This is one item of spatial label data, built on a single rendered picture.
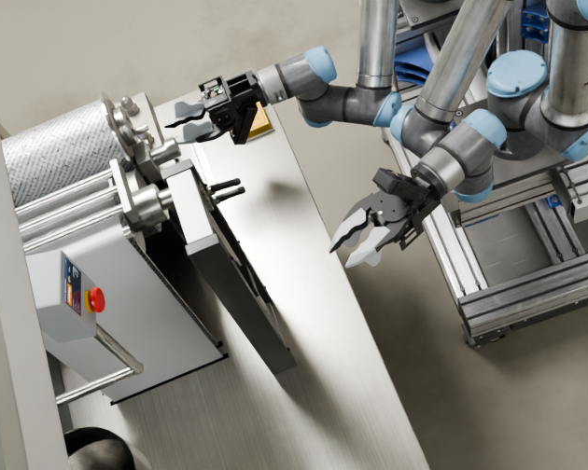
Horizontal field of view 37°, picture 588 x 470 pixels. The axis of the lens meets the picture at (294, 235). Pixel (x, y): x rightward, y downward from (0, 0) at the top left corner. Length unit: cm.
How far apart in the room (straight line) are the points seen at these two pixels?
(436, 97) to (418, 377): 122
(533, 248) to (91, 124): 139
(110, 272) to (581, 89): 89
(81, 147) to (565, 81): 87
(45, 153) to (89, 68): 195
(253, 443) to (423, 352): 106
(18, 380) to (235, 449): 114
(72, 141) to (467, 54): 71
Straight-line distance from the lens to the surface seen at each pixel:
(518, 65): 186
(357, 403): 170
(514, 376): 265
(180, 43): 351
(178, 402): 179
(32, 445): 60
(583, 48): 160
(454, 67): 160
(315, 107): 185
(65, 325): 104
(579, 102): 172
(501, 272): 254
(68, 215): 139
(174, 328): 162
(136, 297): 149
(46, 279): 101
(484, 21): 157
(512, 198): 215
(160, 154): 170
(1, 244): 68
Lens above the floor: 252
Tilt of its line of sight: 60 degrees down
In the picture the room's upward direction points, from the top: 24 degrees counter-clockwise
